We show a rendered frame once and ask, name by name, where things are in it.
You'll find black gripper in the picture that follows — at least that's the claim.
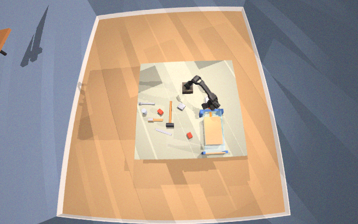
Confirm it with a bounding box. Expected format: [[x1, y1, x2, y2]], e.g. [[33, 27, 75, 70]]
[[201, 100, 212, 109]]

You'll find black mallet with wooden handle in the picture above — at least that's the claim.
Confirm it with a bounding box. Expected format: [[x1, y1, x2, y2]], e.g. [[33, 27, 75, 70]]
[[166, 101, 174, 127]]

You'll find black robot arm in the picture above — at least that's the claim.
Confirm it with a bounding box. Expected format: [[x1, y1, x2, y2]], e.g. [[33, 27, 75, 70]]
[[184, 75, 220, 110]]

